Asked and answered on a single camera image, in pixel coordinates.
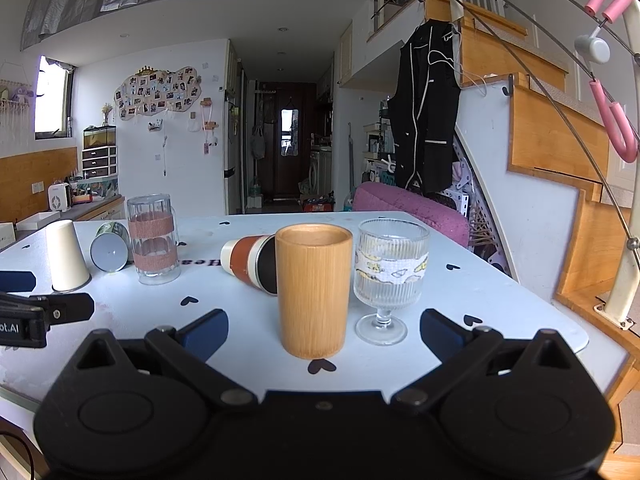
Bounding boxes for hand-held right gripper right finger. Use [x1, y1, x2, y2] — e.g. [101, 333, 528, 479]
[389, 309, 577, 409]

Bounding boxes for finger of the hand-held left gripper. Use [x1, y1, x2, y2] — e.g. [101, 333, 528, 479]
[0, 292, 96, 327]
[0, 270, 37, 294]

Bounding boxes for pink thigh exerciser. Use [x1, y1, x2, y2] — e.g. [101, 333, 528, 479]
[574, 0, 640, 163]

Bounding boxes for black cable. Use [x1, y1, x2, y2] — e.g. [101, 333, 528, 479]
[0, 417, 37, 480]

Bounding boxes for brown and white ceramic cup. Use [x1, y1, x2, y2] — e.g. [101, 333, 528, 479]
[220, 234, 279, 296]

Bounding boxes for brown door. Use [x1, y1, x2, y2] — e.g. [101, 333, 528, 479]
[271, 83, 317, 200]

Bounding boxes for cream railing post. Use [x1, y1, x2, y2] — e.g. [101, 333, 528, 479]
[594, 0, 640, 331]

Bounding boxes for washing machine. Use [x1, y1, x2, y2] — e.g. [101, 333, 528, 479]
[310, 150, 334, 195]

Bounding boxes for ribbed glass goblet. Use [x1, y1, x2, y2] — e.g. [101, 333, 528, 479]
[353, 219, 431, 346]

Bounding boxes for white paper cup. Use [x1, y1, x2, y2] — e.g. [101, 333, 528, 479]
[45, 219, 92, 293]

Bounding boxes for pink cushion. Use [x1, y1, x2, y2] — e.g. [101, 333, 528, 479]
[352, 181, 471, 249]

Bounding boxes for macrame wall hanging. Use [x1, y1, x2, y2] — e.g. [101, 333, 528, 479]
[0, 77, 35, 147]

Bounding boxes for white countertop appliance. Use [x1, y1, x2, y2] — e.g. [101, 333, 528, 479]
[47, 183, 73, 212]

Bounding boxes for glass cup with pink sleeve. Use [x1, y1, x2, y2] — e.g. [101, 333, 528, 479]
[126, 193, 181, 286]

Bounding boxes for white heart-print table mat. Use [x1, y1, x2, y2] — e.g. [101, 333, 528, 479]
[0, 211, 591, 411]

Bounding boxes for tin can with green print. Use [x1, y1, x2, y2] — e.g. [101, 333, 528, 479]
[90, 221, 132, 274]

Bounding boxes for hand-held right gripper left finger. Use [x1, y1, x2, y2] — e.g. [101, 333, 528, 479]
[74, 309, 262, 409]

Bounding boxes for refrigerator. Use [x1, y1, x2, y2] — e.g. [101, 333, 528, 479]
[223, 89, 246, 215]

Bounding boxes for kitchen counter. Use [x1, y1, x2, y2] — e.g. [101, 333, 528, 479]
[0, 194, 126, 252]

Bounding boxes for wooden staircase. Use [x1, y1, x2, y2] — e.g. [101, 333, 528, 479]
[424, 0, 640, 411]

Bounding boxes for glass fish tank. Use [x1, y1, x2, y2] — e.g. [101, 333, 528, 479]
[83, 125, 118, 150]

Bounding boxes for door mirror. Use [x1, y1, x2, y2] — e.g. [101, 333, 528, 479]
[280, 108, 300, 158]

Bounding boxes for black jacket with white piping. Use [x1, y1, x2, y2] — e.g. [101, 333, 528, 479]
[387, 19, 462, 194]

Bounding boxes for bamboo cup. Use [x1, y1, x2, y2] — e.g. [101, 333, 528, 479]
[275, 225, 354, 360]

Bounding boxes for window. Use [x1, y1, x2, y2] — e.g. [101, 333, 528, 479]
[34, 56, 76, 141]

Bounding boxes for small drawer unit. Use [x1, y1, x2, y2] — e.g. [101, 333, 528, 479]
[81, 146, 119, 180]

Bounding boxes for cloud-shaped photo board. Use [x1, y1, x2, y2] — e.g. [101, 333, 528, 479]
[114, 66, 202, 121]

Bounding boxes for white tray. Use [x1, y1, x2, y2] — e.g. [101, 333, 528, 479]
[15, 211, 64, 231]

